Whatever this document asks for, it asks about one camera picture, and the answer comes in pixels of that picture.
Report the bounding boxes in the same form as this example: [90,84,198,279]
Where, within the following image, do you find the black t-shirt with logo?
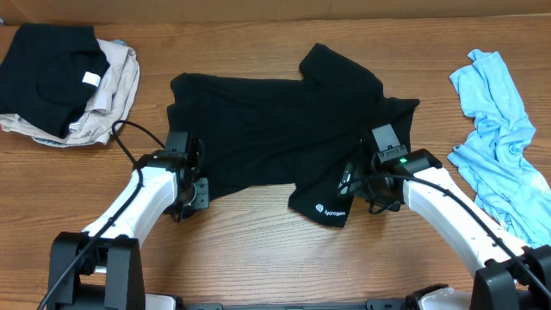
[167,44,418,227]

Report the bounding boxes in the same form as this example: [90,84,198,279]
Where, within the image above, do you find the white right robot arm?
[337,146,550,310]

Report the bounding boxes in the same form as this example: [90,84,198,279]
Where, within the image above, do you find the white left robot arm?
[40,132,209,309]

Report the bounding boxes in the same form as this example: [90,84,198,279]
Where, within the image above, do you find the folded beige garment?
[1,40,140,148]

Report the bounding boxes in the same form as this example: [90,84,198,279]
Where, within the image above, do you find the light blue t-shirt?
[448,49,550,248]

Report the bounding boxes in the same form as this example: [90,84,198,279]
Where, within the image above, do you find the folded black shirt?
[1,23,109,139]

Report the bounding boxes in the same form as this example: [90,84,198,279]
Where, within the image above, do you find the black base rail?
[176,298,407,310]

